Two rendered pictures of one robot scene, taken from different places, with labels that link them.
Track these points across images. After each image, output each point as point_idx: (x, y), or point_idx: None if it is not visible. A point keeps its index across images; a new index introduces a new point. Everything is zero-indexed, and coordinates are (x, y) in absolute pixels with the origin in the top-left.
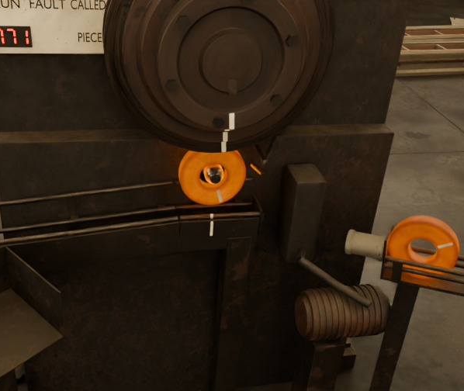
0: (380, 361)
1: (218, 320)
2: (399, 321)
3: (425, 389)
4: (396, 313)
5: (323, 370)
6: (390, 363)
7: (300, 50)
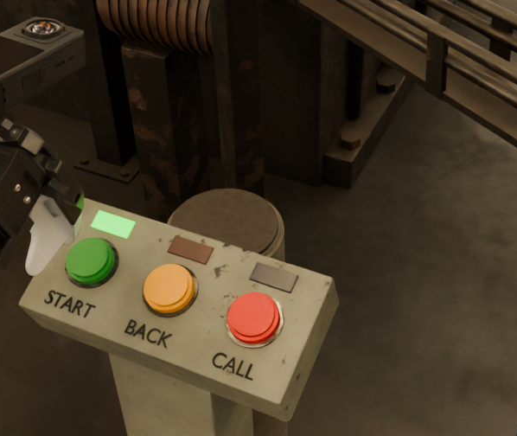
0: (220, 110)
1: None
2: (219, 28)
3: (433, 259)
4: (213, 12)
5: (145, 97)
6: (226, 115)
7: None
